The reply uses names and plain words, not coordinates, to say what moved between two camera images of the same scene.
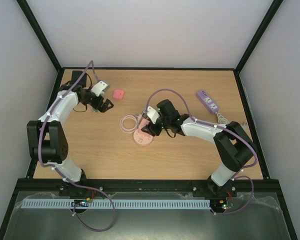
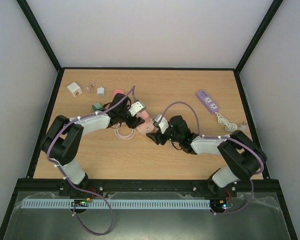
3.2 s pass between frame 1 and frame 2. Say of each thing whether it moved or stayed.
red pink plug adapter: stayed
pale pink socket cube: moved
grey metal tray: stayed
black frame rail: stayed
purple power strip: stayed
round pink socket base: moved
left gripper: moved
